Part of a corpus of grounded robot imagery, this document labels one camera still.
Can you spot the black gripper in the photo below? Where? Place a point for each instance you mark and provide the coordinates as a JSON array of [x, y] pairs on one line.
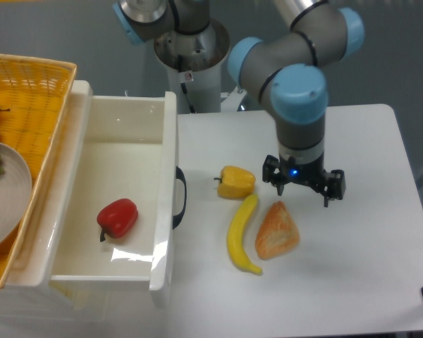
[[331, 185]]

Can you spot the white drawer cabinet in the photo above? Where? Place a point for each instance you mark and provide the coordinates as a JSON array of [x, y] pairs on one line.
[[29, 291]]

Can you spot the grey ribbed plate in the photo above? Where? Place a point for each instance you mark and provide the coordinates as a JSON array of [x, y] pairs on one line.
[[15, 190]]

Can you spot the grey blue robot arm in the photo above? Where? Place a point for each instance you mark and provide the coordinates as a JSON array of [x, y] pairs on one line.
[[283, 76]]

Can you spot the yellow bell pepper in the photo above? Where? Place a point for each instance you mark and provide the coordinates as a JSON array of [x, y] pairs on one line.
[[235, 182]]

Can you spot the orange bread pastry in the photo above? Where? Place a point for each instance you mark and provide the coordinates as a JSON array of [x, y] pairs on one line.
[[278, 234]]

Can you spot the white top drawer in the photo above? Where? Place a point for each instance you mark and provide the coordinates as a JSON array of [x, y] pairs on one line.
[[129, 151]]

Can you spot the red bell pepper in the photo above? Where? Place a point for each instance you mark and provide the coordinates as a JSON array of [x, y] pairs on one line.
[[117, 218]]

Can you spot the black drawer handle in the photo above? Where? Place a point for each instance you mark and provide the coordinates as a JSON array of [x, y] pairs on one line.
[[181, 195]]

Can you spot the yellow banana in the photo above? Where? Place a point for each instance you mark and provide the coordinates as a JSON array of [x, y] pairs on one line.
[[235, 236]]

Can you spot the yellow wicker basket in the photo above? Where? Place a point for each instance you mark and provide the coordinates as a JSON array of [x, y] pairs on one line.
[[33, 97]]

